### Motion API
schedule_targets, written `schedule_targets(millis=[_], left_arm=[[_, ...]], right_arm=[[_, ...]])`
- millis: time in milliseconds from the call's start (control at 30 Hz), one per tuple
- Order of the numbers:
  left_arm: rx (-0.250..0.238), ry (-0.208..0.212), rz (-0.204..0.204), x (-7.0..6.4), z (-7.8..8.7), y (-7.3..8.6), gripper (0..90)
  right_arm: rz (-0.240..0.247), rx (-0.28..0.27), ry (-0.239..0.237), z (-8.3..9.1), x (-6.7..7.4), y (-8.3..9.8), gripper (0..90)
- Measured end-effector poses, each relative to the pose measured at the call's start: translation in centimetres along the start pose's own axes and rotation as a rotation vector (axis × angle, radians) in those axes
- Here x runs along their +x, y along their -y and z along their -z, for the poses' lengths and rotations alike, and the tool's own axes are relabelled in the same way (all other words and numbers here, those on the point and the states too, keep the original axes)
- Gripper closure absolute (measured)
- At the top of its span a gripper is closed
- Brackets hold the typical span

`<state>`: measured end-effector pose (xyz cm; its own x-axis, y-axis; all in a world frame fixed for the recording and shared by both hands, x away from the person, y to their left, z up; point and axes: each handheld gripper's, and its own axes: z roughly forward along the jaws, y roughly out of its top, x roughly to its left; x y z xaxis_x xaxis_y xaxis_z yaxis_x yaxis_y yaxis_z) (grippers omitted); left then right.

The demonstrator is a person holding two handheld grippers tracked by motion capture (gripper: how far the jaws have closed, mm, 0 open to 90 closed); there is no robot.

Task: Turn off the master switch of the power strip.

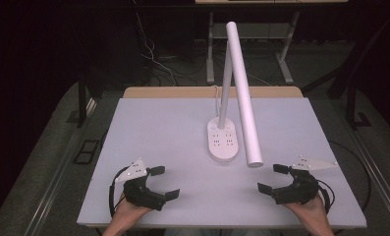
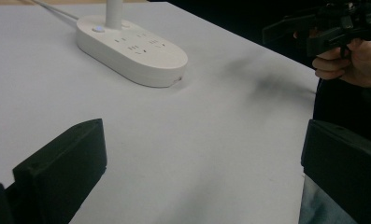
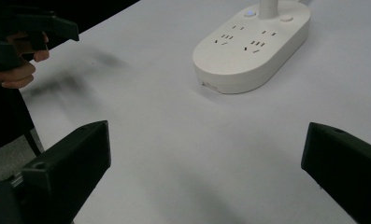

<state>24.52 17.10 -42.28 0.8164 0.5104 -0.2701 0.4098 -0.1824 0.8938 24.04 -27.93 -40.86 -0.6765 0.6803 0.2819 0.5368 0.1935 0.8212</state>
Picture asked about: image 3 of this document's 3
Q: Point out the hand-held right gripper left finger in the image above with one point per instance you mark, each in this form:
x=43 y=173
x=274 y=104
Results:
x=71 y=161

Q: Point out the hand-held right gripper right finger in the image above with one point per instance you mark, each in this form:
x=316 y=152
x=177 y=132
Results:
x=345 y=165

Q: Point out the dark table leg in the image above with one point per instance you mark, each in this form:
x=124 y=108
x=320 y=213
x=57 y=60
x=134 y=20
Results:
x=34 y=141

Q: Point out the white power strip lamp base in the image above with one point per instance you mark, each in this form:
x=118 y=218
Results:
x=251 y=46

